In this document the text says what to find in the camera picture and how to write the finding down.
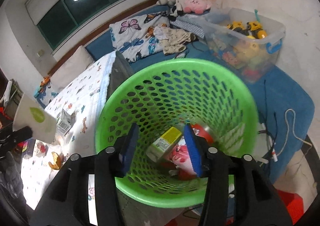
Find beige cushion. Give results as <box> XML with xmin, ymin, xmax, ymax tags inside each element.
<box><xmin>50</xmin><ymin>46</ymin><xmax>94</xmax><ymax>92</ymax></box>

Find black and white cables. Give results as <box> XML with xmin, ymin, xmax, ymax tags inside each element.
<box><xmin>257</xmin><ymin>79</ymin><xmax>313</xmax><ymax>164</ymax></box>

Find yellow green juice carton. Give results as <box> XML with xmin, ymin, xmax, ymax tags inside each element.
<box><xmin>146</xmin><ymin>127</ymin><xmax>182</xmax><ymax>163</ymax></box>

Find pink plush toy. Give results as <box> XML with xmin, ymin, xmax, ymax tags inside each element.
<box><xmin>183</xmin><ymin>0</ymin><xmax>211</xmax><ymax>15</ymax></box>

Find white blue milk carton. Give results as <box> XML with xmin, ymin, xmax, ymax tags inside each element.
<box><xmin>56</xmin><ymin>109</ymin><xmax>73</xmax><ymax>136</ymax></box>

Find black white plush cow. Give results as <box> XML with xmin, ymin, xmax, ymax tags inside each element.
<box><xmin>156</xmin><ymin>0</ymin><xmax>185</xmax><ymax>21</ymax></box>

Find green plastic mesh basket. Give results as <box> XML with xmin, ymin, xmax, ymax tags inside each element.
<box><xmin>95</xmin><ymin>59</ymin><xmax>258</xmax><ymax>208</ymax></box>

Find patterned clothes pile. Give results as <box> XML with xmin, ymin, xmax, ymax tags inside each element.
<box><xmin>145</xmin><ymin>23</ymin><xmax>197</xmax><ymax>58</ymax></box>

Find butterfly pillow at left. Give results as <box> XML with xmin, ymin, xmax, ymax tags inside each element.
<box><xmin>33</xmin><ymin>76</ymin><xmax>59</xmax><ymax>109</ymax></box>

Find red printed paper cup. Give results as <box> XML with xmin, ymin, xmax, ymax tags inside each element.
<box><xmin>191</xmin><ymin>123</ymin><xmax>214</xmax><ymax>145</ymax></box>

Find beige paper cup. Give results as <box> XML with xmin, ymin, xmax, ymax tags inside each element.
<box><xmin>12</xmin><ymin>93</ymin><xmax>56</xmax><ymax>144</ymax></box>

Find butterfly print pillow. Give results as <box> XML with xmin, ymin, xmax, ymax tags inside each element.
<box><xmin>109</xmin><ymin>11</ymin><xmax>169</xmax><ymax>63</ymax></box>

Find printed white table cloth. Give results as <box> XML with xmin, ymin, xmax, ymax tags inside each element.
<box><xmin>21</xmin><ymin>52</ymin><xmax>116</xmax><ymax>210</ymax></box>

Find clear plastic toy bin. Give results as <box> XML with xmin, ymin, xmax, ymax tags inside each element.
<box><xmin>197</xmin><ymin>8</ymin><xmax>286</xmax><ymax>83</ymax></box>

